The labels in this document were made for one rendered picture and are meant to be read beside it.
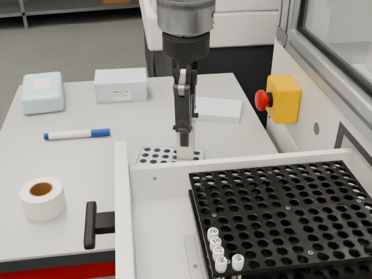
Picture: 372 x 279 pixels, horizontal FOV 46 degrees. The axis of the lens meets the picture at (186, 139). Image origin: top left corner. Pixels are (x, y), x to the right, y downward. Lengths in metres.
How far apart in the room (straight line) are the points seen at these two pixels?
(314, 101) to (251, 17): 0.56
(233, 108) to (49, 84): 0.45
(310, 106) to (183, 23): 0.28
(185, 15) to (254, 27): 0.67
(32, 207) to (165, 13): 0.37
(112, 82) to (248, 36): 0.45
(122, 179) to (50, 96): 0.54
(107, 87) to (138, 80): 0.08
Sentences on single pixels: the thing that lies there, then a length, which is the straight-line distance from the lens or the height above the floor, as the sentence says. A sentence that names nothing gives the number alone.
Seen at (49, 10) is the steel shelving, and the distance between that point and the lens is 4.19.
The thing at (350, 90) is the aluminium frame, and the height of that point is 0.99.
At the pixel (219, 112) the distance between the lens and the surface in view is 1.01.
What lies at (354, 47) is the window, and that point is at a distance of 0.70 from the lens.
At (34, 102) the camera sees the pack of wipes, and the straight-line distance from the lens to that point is 1.07.
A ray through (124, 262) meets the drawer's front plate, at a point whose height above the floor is 0.93.
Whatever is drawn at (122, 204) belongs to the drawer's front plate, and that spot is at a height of 0.93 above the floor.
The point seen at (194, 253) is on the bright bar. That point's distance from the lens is 0.57.
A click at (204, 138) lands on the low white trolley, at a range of 0.94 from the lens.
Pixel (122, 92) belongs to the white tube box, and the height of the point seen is 0.79.
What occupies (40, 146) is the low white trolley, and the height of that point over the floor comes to 0.76.
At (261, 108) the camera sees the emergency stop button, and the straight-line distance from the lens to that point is 0.84.
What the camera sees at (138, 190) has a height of 0.86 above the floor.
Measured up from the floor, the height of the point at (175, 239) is 0.84.
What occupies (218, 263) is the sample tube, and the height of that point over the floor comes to 0.91.
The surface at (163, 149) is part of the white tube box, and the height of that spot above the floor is 0.80.
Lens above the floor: 1.26
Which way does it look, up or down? 32 degrees down
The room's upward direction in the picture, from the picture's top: straight up
